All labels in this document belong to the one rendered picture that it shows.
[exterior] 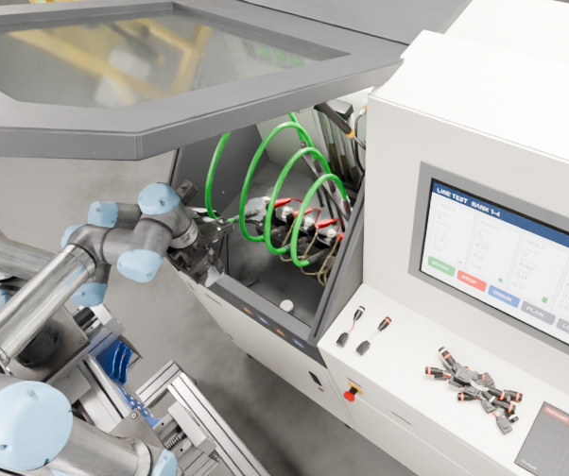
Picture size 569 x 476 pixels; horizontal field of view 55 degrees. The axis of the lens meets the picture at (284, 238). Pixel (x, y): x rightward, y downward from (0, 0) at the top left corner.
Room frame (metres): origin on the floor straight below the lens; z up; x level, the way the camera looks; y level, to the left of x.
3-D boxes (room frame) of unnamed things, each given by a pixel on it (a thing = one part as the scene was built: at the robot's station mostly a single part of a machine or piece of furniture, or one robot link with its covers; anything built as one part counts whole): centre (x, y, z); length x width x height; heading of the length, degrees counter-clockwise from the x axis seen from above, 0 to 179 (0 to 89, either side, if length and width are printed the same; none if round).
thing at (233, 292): (0.93, 0.21, 0.87); 0.62 x 0.04 x 0.16; 32
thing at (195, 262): (0.79, 0.21, 1.34); 0.09 x 0.08 x 0.12; 122
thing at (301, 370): (0.92, 0.22, 0.44); 0.65 x 0.02 x 0.68; 32
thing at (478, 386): (0.36, -0.26, 1.01); 0.23 x 0.11 x 0.06; 32
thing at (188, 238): (0.79, 0.20, 1.42); 0.08 x 0.08 x 0.05
